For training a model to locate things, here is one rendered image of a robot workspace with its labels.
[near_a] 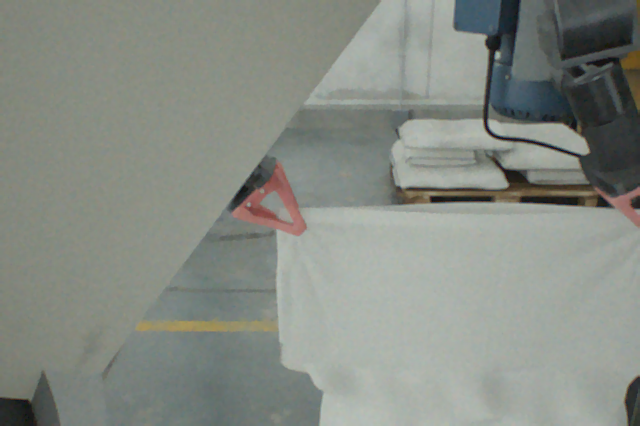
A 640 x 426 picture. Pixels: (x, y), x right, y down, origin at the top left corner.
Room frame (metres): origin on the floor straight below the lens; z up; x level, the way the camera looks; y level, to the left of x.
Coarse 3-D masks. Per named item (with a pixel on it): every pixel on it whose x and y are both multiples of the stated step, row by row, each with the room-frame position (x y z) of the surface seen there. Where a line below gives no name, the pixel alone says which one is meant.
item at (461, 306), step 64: (320, 256) 0.62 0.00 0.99; (384, 256) 0.61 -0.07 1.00; (448, 256) 0.60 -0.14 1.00; (512, 256) 0.60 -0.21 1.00; (576, 256) 0.61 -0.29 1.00; (320, 320) 0.62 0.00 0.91; (384, 320) 0.61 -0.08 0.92; (448, 320) 0.60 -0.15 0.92; (512, 320) 0.60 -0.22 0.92; (576, 320) 0.61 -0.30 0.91; (320, 384) 0.59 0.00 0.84; (384, 384) 0.60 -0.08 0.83; (448, 384) 0.59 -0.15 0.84; (512, 384) 0.60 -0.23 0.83; (576, 384) 0.59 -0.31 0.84
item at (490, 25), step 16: (464, 0) 0.93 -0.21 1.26; (480, 0) 0.89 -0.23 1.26; (496, 0) 0.86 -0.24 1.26; (512, 0) 0.87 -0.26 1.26; (464, 16) 0.92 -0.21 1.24; (480, 16) 0.89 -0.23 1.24; (496, 16) 0.86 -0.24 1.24; (512, 16) 0.87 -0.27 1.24; (464, 32) 0.92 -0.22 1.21; (480, 32) 0.89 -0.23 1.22; (496, 32) 0.86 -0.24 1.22; (512, 32) 0.88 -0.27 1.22; (496, 48) 0.91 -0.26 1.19
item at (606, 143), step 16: (592, 128) 0.60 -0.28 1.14; (608, 128) 0.59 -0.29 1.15; (624, 128) 0.59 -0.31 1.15; (592, 144) 0.61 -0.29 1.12; (608, 144) 0.60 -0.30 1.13; (624, 144) 0.59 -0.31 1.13; (592, 160) 0.65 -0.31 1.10; (608, 160) 0.60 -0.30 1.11; (624, 160) 0.59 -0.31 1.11; (608, 176) 0.60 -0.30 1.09; (624, 176) 0.58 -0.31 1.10; (624, 192) 0.57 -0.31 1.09
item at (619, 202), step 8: (584, 168) 0.65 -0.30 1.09; (584, 176) 0.66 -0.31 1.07; (592, 176) 0.63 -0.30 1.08; (592, 184) 0.64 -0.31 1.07; (600, 184) 0.62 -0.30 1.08; (608, 184) 0.62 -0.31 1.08; (608, 192) 0.60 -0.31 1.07; (616, 192) 0.59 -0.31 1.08; (632, 192) 0.59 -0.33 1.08; (616, 200) 0.60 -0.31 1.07; (624, 200) 0.60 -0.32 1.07; (624, 208) 0.60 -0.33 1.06; (632, 208) 0.60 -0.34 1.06; (632, 216) 0.61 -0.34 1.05
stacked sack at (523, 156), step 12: (516, 144) 3.53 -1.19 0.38; (528, 144) 3.54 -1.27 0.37; (552, 144) 3.49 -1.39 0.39; (564, 144) 3.48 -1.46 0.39; (576, 144) 3.49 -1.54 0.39; (504, 156) 3.43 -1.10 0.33; (516, 156) 3.36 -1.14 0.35; (528, 156) 3.35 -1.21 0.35; (540, 156) 3.34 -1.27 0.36; (552, 156) 3.34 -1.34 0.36; (564, 156) 3.34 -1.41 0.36; (516, 168) 3.35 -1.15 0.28; (528, 168) 3.35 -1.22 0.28; (540, 168) 3.34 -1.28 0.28; (552, 168) 3.34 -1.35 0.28; (564, 168) 3.34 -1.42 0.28; (576, 168) 3.34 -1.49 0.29
